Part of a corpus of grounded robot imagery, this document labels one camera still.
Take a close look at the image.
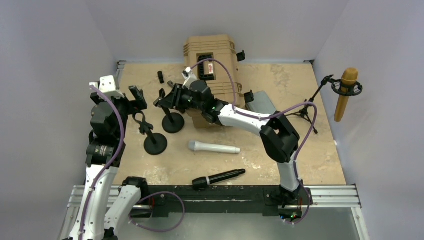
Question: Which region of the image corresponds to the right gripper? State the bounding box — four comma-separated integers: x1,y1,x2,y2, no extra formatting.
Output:
159,84,205,112

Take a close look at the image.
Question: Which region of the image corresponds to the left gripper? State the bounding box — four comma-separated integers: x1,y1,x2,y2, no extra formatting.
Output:
91,86,146,139

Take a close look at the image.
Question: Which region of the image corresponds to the black round-base stand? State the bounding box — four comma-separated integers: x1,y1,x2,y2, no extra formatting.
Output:
153,88,185,134
132,111,168,156

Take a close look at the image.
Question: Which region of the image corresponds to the black round-base stand front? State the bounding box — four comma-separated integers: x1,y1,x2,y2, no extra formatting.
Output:
132,111,168,156

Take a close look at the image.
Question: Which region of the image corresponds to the white microphone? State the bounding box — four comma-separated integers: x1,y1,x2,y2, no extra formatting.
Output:
188,140,241,154

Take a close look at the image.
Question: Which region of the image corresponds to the tan plastic tool case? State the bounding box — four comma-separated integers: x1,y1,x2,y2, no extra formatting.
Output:
183,34,246,109

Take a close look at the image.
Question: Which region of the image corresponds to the black microphone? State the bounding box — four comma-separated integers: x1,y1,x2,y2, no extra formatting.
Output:
192,168,246,191

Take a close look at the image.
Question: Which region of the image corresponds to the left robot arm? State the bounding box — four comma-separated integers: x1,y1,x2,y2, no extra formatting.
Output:
67,84,149,240

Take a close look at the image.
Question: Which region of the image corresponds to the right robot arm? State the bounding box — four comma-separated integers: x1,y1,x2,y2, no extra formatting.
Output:
154,80,303,204

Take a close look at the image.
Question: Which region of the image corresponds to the black tripod mic stand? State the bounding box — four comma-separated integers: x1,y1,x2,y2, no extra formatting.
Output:
284,74,364,135

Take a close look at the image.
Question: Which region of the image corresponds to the gold microphone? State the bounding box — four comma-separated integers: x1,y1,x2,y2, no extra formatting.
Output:
334,67,359,122

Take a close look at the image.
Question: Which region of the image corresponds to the small black clip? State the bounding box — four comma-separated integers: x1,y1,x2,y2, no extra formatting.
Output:
157,71,165,84

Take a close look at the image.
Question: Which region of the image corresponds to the grey zip pouch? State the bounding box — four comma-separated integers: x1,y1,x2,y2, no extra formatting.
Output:
244,91,277,115

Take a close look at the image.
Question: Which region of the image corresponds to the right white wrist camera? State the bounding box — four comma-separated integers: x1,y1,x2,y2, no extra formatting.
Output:
182,67,198,88

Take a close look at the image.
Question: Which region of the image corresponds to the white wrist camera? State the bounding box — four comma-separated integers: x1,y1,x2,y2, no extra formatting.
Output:
182,67,198,88
89,75,124,100

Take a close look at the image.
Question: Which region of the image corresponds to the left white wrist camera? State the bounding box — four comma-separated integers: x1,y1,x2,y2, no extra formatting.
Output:
89,75,124,100

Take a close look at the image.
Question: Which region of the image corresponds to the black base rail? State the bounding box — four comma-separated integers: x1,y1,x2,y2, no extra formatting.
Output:
136,185,313,220

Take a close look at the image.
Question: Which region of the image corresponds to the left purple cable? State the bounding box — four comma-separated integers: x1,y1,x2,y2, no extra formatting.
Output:
77,85,126,240

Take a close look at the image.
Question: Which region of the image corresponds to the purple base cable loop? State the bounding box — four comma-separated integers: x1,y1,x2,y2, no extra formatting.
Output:
128,192,186,233

